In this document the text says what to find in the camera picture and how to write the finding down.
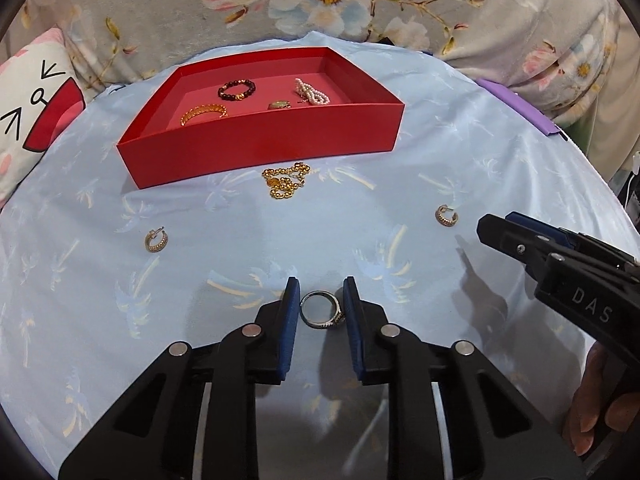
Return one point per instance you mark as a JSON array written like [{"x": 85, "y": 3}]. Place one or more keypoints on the person's right hand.
[{"x": 587, "y": 400}]

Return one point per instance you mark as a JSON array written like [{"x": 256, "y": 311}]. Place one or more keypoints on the grey floral bedsheet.
[{"x": 175, "y": 0}]

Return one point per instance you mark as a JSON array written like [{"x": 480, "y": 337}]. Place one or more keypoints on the gold hoop earring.
[
  {"x": 152, "y": 246},
  {"x": 442, "y": 219}
]

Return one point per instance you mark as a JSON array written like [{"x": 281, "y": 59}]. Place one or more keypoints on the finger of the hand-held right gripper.
[
  {"x": 540, "y": 227},
  {"x": 505, "y": 237}
]

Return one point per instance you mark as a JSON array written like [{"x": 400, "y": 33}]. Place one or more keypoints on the red cardboard box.
[{"x": 260, "y": 140}]

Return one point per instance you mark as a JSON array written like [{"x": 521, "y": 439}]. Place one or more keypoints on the cat face pillow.
[{"x": 25, "y": 130}]

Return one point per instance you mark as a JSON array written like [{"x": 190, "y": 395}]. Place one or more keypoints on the purple flat object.
[{"x": 520, "y": 105}]

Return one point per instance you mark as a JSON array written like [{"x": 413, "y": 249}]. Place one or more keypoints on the gold wrist watch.
[{"x": 278, "y": 105}]

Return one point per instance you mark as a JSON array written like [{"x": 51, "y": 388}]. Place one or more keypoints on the gold cuff bangle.
[{"x": 202, "y": 109}]

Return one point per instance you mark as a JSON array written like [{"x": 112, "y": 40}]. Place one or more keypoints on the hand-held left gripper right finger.
[{"x": 352, "y": 330}]

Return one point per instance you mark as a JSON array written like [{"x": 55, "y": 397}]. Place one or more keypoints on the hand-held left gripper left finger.
[{"x": 290, "y": 330}]

